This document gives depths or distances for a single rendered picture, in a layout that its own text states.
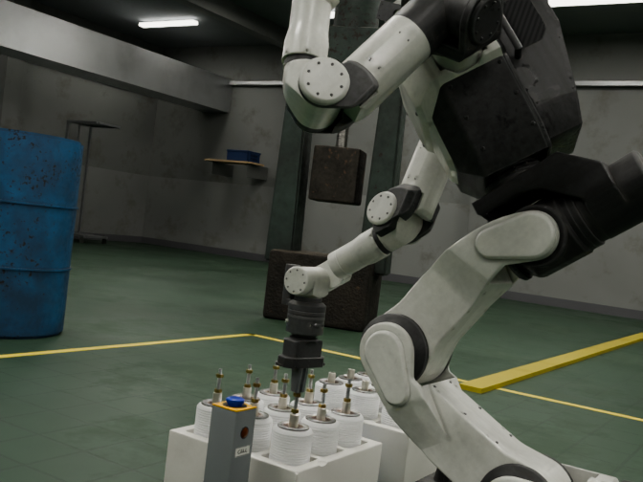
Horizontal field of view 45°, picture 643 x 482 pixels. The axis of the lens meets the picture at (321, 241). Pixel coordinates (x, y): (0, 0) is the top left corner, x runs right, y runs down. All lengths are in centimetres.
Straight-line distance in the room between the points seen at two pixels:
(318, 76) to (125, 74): 1143
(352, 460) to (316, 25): 112
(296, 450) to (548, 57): 100
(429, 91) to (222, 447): 86
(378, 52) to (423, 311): 50
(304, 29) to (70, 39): 1072
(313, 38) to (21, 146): 289
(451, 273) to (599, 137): 996
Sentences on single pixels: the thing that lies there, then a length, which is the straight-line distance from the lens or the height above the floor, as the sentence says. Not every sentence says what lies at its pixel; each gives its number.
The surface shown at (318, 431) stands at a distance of 192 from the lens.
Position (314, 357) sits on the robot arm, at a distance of 183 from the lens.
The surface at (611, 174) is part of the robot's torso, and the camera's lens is 139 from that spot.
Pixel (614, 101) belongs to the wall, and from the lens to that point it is 1141.
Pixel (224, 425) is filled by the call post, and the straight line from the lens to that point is 172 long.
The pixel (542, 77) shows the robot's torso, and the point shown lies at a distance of 145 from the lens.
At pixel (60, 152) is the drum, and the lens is 411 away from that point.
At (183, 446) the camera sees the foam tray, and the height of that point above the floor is 15.
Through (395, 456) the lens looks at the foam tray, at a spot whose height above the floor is 11.
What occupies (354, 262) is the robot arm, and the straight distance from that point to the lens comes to 172.
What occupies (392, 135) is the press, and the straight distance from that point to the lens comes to 578.
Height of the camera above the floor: 72
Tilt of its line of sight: 1 degrees down
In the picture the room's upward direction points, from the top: 7 degrees clockwise
